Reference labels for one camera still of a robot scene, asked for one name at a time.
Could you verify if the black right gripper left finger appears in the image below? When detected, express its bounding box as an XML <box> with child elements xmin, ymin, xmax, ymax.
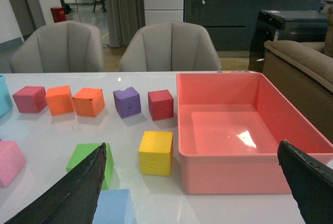
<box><xmin>6</xmin><ymin>143</ymin><xmax>107</xmax><ymax>223</ymax></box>

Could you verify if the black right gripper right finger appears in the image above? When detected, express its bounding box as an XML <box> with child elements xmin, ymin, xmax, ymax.
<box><xmin>277</xmin><ymin>140</ymin><xmax>332</xmax><ymax>223</ymax></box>

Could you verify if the light blue foam cube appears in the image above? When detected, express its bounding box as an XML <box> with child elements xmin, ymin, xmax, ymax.
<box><xmin>93</xmin><ymin>189</ymin><xmax>134</xmax><ymax>223</ymax></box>

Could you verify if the green foam cube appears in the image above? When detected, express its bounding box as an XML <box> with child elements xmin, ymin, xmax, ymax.
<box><xmin>66</xmin><ymin>143</ymin><xmax>114</xmax><ymax>190</ymax></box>

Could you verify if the pink foam cube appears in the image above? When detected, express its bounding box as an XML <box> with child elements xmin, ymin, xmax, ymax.
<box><xmin>1</xmin><ymin>141</ymin><xmax>26</xmax><ymax>188</ymax></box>

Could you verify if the yellow foam cube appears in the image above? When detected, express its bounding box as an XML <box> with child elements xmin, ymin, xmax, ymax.
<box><xmin>138</xmin><ymin>131</ymin><xmax>173</xmax><ymax>176</ymax></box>

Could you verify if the pink plastic bin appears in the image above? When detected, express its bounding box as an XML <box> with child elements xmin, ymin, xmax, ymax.
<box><xmin>176</xmin><ymin>72</ymin><xmax>332</xmax><ymax>194</ymax></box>

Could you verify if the orange foam cube right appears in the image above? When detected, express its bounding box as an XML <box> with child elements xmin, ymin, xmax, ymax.
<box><xmin>72</xmin><ymin>88</ymin><xmax>105</xmax><ymax>117</ymax></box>

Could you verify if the orange foam cube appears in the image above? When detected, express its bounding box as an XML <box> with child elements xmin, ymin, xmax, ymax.
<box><xmin>72</xmin><ymin>88</ymin><xmax>105</xmax><ymax>117</ymax></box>
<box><xmin>45</xmin><ymin>85</ymin><xmax>74</xmax><ymax>116</ymax></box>

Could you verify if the orange foam cube left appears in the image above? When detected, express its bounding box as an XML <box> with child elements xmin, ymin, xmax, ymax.
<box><xmin>45</xmin><ymin>85</ymin><xmax>74</xmax><ymax>116</ymax></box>

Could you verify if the magenta foam cube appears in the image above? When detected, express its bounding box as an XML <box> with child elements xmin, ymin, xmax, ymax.
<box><xmin>12</xmin><ymin>86</ymin><xmax>47</xmax><ymax>113</ymax></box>

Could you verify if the beige sofa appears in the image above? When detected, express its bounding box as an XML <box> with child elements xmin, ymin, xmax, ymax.
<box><xmin>263</xmin><ymin>7</ymin><xmax>332</xmax><ymax>141</ymax></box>

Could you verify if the notched purple foam cube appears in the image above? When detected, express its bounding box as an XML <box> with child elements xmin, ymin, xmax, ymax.
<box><xmin>113</xmin><ymin>87</ymin><xmax>142</xmax><ymax>118</ymax></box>

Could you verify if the teal plastic bin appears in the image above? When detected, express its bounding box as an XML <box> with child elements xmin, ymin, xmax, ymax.
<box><xmin>0</xmin><ymin>75</ymin><xmax>13</xmax><ymax>116</ymax></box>

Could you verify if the dark red foam cube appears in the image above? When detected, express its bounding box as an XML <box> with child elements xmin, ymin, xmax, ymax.
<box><xmin>148</xmin><ymin>90</ymin><xmax>174</xmax><ymax>121</ymax></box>

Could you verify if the left grey armchair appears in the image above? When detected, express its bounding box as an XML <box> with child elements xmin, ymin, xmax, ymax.
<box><xmin>10</xmin><ymin>21</ymin><xmax>105</xmax><ymax>73</ymax></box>

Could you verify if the grey armchair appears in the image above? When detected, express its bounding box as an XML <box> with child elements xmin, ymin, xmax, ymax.
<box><xmin>119</xmin><ymin>21</ymin><xmax>222</xmax><ymax>72</ymax></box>
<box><xmin>10</xmin><ymin>21</ymin><xmax>105</xmax><ymax>73</ymax></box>

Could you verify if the black appliance box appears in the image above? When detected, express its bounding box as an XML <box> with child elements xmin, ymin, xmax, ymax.
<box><xmin>248</xmin><ymin>10</ymin><xmax>328</xmax><ymax>72</ymax></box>

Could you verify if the dark grey counter cabinet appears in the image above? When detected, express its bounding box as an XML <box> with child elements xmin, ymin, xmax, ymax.
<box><xmin>184</xmin><ymin>0</ymin><xmax>322</xmax><ymax>52</ymax></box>

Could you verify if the right grey armchair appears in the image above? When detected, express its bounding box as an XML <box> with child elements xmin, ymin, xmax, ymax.
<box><xmin>119</xmin><ymin>21</ymin><xmax>222</xmax><ymax>72</ymax></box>

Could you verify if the grey curtain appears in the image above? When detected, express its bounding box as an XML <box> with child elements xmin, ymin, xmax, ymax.
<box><xmin>105</xmin><ymin>0</ymin><xmax>145</xmax><ymax>47</ymax></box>

